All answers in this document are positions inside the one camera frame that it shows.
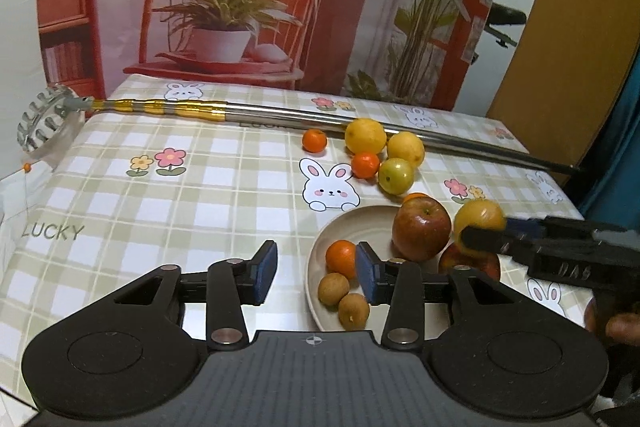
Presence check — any yellow lemon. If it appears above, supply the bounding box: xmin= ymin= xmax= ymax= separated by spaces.
xmin=452 ymin=199 xmax=507 ymax=248
xmin=386 ymin=132 xmax=426 ymax=168

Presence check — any small red apple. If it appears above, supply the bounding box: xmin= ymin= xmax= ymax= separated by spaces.
xmin=438 ymin=243 xmax=502 ymax=283

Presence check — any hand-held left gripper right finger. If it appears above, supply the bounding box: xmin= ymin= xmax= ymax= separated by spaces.
xmin=356 ymin=241 xmax=556 ymax=352

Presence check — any person's right hand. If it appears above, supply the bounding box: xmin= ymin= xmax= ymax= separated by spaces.
xmin=605 ymin=313 xmax=640 ymax=345

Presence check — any large yellow orange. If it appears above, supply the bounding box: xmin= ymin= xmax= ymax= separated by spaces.
xmin=344 ymin=118 xmax=388 ymax=155

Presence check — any brown longan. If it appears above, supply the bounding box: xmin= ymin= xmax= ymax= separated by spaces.
xmin=338 ymin=292 xmax=371 ymax=330
xmin=317 ymin=272 xmax=351 ymax=308

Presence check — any large red apple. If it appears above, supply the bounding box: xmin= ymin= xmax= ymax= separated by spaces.
xmin=391 ymin=197 xmax=452 ymax=264

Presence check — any telescopic metal rod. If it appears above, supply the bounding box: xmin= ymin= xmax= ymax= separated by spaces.
xmin=16 ymin=84 xmax=583 ymax=175

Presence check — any beige plate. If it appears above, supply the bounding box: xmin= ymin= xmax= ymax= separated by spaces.
xmin=306 ymin=205 xmax=453 ymax=333

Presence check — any teal cloth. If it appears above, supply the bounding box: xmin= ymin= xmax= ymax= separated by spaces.
xmin=577 ymin=57 xmax=640 ymax=220

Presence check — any wooden board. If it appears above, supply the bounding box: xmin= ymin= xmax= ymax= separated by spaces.
xmin=485 ymin=0 xmax=640 ymax=188

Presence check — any green apple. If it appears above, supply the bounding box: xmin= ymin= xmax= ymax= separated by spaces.
xmin=377 ymin=158 xmax=416 ymax=195

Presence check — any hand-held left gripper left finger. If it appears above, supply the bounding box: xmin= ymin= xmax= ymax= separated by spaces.
xmin=75 ymin=241 xmax=278 ymax=352

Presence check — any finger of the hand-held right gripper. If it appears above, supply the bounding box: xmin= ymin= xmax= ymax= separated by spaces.
xmin=460 ymin=226 xmax=601 ymax=290
xmin=505 ymin=216 xmax=585 ymax=240

